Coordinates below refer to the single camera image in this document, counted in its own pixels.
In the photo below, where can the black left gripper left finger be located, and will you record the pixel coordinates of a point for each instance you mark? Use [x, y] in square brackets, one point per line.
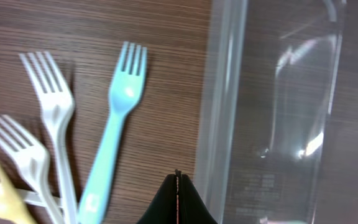
[163, 207]

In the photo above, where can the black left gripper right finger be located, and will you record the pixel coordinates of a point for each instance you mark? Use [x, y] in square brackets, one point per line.
[190, 207]

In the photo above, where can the light blue plastic fork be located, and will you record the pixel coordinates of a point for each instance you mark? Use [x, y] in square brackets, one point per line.
[125, 93]

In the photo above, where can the white plastic fork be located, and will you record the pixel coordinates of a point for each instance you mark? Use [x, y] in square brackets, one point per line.
[32, 161]
[30, 197]
[57, 106]

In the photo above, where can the yellow plastic fork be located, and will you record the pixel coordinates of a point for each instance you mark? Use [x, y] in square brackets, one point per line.
[12, 206]

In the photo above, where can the clear left plastic container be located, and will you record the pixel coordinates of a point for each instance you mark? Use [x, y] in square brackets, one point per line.
[269, 79]

